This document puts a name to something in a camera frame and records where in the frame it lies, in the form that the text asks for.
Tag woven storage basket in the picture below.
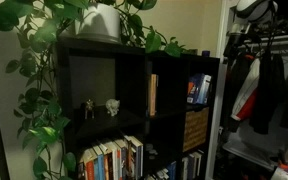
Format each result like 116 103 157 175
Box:
183 108 209 152

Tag green pothos plant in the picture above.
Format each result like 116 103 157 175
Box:
0 0 187 180

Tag orange book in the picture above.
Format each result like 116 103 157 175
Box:
187 81 195 103

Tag white red black jacket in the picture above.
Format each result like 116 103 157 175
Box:
230 58 260 121

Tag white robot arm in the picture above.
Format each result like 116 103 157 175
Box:
223 0 278 57

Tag white elephant figurine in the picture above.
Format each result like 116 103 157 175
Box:
106 99 120 117

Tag white plant pot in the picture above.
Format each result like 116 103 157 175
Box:
74 3 121 44

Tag row of lower shelf books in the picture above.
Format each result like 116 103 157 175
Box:
77 135 144 180

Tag tan book middle compartment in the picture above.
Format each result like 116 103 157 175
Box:
148 74 158 116

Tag dark blue textbook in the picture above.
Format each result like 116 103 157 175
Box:
193 73 205 104

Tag small brass robot figurine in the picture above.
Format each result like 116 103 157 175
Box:
85 99 95 118

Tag metal closet rod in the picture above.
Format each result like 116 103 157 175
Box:
240 33 288 51

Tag black hanging coat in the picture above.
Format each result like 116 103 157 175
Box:
249 51 286 135

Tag bottom right shelf books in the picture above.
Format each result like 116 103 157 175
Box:
181 150 204 180

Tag small purple cup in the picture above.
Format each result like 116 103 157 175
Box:
202 50 210 57

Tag light blue thick book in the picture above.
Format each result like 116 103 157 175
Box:
200 75 212 104

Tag black cube bookshelf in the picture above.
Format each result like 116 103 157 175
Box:
55 37 220 173

